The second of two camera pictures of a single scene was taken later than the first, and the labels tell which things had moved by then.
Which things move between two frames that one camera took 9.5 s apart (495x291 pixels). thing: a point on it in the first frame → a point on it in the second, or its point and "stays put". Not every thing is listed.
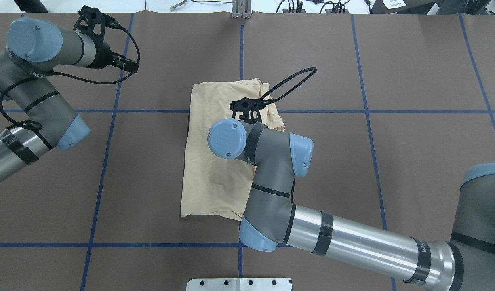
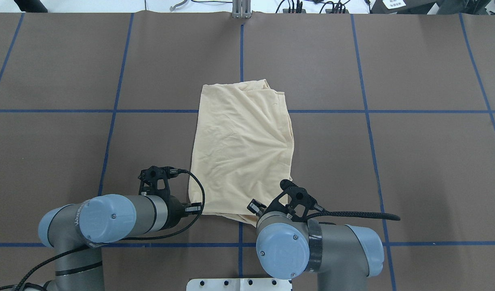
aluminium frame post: [241, 9] stays put
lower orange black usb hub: [329, 11] stays put
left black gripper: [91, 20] → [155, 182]
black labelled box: [401, 7] stays put
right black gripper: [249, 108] → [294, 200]
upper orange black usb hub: [286, 11] stays put
